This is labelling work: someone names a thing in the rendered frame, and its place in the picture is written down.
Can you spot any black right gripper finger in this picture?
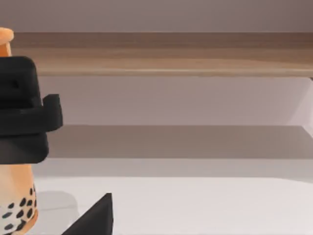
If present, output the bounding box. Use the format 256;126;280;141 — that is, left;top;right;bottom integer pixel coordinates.
61;192;114;235

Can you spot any orange cup with black dots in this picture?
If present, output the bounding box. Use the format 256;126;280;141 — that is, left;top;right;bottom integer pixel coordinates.
0;27;39;235

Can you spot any wooden shelf board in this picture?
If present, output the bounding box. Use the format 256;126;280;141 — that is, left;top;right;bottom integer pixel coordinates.
9;31;313;81

